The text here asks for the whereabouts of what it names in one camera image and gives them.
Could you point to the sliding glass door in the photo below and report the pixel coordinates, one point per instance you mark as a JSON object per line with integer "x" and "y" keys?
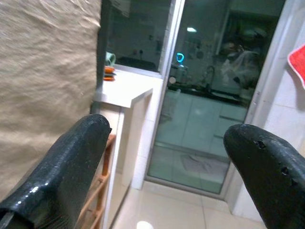
{"x": 202, "y": 119}

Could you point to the red cloth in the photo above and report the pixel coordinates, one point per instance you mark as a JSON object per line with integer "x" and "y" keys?
{"x": 299, "y": 64}

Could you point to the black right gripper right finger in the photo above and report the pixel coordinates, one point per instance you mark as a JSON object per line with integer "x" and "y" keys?
{"x": 274, "y": 181}

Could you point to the wooden slatted bottle rack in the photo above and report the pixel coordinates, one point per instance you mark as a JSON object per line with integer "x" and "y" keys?
{"x": 110, "y": 152}

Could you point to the silver steel fridge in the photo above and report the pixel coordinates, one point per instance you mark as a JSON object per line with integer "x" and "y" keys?
{"x": 43, "y": 71}

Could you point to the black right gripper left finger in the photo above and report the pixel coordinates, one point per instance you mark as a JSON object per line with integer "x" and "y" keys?
{"x": 59, "y": 181}

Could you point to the green mug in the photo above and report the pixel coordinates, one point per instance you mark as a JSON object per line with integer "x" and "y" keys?
{"x": 111, "y": 59}

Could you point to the white ledge counter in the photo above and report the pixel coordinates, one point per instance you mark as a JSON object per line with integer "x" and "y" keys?
{"x": 124, "y": 90}

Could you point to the dark glass window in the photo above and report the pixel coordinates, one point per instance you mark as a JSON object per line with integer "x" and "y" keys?
{"x": 135, "y": 35}

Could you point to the orange black utensil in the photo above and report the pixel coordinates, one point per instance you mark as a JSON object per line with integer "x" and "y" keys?
{"x": 109, "y": 73}

